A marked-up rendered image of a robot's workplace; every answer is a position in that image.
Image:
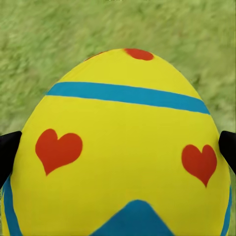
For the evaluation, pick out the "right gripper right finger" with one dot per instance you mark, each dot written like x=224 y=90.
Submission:
x=227 y=145

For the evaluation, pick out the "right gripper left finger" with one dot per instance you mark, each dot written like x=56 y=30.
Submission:
x=8 y=147

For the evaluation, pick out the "easter egg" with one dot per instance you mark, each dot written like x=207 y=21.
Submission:
x=122 y=145

